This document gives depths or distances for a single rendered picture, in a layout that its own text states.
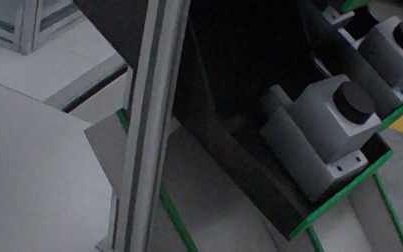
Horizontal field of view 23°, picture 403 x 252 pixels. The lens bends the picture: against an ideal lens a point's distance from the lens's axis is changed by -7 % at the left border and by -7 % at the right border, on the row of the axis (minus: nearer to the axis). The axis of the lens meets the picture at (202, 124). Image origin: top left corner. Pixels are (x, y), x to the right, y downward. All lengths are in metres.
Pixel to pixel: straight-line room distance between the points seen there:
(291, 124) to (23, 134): 0.73
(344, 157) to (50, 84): 0.86
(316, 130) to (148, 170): 0.11
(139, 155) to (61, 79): 0.85
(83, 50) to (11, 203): 0.45
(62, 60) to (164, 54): 0.95
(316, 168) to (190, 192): 0.14
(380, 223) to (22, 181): 0.50
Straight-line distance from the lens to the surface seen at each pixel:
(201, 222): 0.78
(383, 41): 0.79
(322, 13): 0.81
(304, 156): 0.67
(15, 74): 1.51
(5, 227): 1.18
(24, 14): 1.56
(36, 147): 1.34
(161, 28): 0.62
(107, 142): 0.72
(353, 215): 0.96
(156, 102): 0.64
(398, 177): 3.18
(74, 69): 1.54
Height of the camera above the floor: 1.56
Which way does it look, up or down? 29 degrees down
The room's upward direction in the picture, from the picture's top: 10 degrees clockwise
